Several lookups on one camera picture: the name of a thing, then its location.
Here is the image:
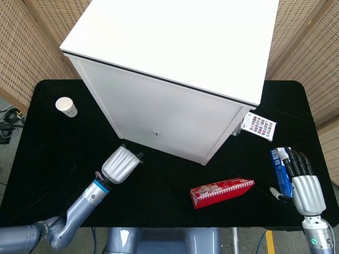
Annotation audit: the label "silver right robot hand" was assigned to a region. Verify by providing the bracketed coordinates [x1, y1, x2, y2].
[269, 149, 327, 216]

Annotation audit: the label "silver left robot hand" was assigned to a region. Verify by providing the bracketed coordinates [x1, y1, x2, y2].
[101, 144, 145, 184]

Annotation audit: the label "blue snack packet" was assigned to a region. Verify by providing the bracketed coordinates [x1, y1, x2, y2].
[270, 147, 295, 198]

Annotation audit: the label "black velvet table cloth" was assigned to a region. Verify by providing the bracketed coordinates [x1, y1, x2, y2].
[0, 79, 339, 228]

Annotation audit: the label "white card with coloured pictures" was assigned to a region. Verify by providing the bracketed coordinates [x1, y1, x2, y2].
[241, 111, 278, 141]

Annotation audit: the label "white paper cup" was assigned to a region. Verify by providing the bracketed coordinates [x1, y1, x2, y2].
[55, 97, 78, 118]

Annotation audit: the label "red spiral desk calendar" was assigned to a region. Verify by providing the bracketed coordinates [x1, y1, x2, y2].
[189, 177, 256, 210]

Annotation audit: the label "grey robot torso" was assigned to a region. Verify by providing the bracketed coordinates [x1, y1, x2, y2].
[104, 227, 222, 254]

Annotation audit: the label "white metal cabinet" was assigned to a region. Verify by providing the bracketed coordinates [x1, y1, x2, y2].
[59, 0, 281, 167]

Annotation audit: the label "woven folding screen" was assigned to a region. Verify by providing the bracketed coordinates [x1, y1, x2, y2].
[0, 0, 93, 113]
[264, 0, 339, 186]

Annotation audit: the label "blue cable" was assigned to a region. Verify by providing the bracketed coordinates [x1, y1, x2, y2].
[257, 229, 268, 254]

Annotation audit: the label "black floor cables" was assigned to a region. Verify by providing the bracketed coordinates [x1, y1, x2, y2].
[0, 107, 26, 144]

